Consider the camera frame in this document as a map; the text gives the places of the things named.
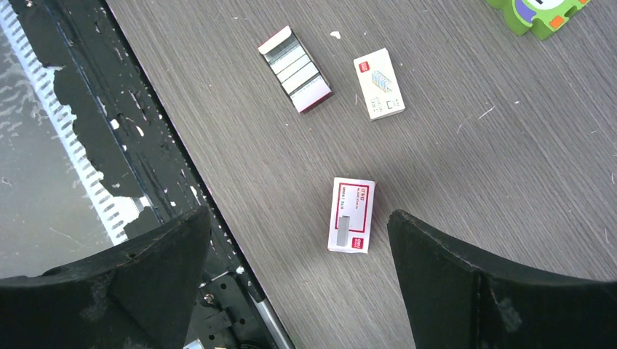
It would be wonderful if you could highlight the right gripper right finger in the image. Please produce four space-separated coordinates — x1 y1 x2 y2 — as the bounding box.
387 209 616 348

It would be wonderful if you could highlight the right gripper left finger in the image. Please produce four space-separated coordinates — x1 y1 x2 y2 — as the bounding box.
1 206 211 348

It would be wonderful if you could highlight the white staple box sleeve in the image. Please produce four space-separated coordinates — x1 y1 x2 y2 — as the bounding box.
353 48 405 121

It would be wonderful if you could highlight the red staple box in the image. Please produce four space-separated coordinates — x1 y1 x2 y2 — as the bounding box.
327 177 375 254

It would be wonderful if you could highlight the lower open staple tray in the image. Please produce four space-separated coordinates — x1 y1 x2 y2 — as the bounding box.
258 25 333 113

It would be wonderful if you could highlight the green owl eraser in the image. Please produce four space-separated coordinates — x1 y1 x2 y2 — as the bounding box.
485 0 589 40

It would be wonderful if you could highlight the slotted cable duct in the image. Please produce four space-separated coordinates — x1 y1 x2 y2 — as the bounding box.
0 0 151 246

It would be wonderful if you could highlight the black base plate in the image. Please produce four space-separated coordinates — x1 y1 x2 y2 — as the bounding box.
8 1 292 348

